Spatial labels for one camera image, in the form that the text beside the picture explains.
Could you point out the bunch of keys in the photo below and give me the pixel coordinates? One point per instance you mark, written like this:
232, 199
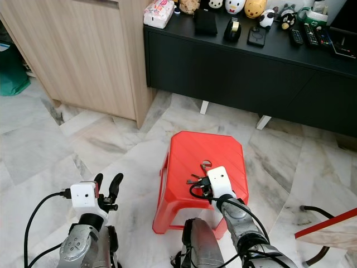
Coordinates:
196, 178

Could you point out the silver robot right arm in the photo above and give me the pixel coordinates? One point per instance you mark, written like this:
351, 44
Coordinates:
242, 226

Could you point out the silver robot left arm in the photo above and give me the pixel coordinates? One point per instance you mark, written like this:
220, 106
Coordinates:
83, 245

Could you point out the red plastic stool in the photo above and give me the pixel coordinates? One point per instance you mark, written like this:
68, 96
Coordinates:
201, 146

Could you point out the silver robot right leg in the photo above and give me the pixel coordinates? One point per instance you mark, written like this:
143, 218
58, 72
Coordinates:
203, 243

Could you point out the white console leg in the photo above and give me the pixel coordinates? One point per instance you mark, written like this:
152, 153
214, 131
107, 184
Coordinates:
204, 107
264, 122

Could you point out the black low console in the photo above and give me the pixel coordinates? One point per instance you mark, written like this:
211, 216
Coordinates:
245, 75

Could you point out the light wooden cabinet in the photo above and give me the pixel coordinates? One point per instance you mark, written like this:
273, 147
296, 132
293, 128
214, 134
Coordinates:
83, 50

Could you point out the red edged table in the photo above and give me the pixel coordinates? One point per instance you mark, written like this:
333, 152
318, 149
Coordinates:
332, 229

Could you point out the green bag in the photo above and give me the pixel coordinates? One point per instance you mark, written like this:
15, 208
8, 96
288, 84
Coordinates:
12, 72

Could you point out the black tape dispenser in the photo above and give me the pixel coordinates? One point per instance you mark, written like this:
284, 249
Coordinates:
232, 30

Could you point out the black wallet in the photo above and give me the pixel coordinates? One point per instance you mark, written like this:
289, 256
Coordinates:
205, 22

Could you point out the white pink tissue pack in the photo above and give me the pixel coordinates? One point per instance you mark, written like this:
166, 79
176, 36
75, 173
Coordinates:
159, 13

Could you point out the short black remote control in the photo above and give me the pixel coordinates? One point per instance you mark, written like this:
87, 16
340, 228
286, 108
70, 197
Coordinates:
297, 37

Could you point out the brown round ornament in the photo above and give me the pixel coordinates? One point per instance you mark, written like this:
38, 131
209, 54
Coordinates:
188, 5

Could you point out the long black remote control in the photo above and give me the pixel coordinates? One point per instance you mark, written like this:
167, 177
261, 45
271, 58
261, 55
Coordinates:
310, 34

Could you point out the yellow round toy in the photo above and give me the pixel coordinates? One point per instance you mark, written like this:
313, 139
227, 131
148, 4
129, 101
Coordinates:
255, 7

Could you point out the black remote coloured buttons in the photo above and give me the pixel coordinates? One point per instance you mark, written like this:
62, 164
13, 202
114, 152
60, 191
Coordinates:
324, 37

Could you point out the black flat device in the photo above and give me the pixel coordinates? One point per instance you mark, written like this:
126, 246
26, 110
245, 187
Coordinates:
343, 44

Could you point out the green white container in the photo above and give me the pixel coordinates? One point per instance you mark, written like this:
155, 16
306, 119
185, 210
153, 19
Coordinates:
315, 15

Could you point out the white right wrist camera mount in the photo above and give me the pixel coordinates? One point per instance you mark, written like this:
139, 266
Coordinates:
221, 184

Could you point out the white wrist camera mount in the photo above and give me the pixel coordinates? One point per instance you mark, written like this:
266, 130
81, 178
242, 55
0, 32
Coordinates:
221, 184
85, 196

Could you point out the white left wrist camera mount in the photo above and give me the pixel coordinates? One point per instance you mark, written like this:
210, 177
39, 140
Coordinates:
85, 196

